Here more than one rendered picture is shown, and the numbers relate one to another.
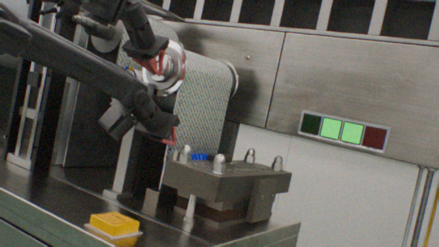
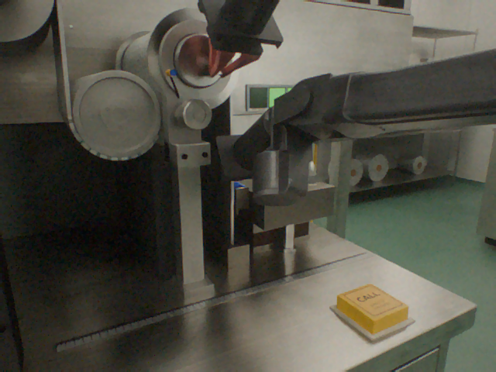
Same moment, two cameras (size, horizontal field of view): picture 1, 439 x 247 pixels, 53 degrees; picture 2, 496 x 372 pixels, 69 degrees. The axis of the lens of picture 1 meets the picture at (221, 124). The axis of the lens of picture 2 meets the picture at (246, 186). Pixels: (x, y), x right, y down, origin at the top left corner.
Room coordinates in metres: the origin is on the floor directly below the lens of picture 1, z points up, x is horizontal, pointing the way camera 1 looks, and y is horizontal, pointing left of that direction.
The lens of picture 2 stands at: (0.83, 0.65, 1.21)
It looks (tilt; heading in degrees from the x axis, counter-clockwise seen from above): 15 degrees down; 298
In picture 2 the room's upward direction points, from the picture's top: straight up
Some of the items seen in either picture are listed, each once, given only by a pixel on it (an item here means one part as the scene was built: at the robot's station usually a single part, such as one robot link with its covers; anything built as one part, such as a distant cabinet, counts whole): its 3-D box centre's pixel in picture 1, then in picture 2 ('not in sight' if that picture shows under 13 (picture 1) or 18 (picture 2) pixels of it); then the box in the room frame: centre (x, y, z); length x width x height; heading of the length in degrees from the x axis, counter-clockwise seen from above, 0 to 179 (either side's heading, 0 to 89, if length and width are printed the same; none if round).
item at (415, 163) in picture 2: not in sight; (395, 113); (1.31, -3.85, 0.92); 1.83 x 0.53 x 1.85; 57
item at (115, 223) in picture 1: (114, 223); (371, 307); (0.88, 0.17, 0.91); 0.07 x 0.07 x 0.02; 57
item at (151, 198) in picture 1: (185, 194); (207, 230); (1.24, 0.06, 0.92); 0.28 x 0.04 x 0.04; 147
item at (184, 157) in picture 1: (185, 153); not in sight; (1.09, 0.07, 1.05); 0.04 x 0.04 x 0.04
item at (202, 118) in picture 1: (198, 129); (205, 142); (1.23, 0.06, 1.11); 0.23 x 0.01 x 0.18; 147
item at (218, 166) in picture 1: (219, 163); (308, 172); (1.04, -0.01, 1.05); 0.04 x 0.04 x 0.04
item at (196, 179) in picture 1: (233, 177); (248, 183); (1.20, -0.06, 1.00); 0.40 x 0.16 x 0.06; 147
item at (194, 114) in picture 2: not in sight; (195, 114); (1.12, 0.25, 1.18); 0.04 x 0.02 x 0.04; 57
